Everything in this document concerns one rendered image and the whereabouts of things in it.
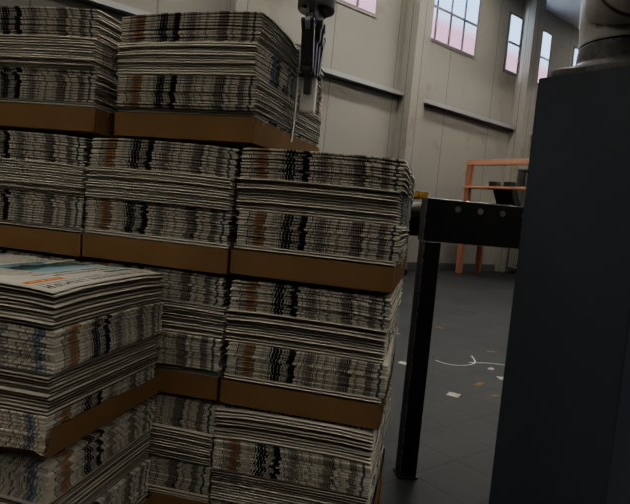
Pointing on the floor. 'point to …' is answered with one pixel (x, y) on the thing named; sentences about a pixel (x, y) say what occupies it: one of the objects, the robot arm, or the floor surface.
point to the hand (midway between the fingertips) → (308, 95)
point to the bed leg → (417, 359)
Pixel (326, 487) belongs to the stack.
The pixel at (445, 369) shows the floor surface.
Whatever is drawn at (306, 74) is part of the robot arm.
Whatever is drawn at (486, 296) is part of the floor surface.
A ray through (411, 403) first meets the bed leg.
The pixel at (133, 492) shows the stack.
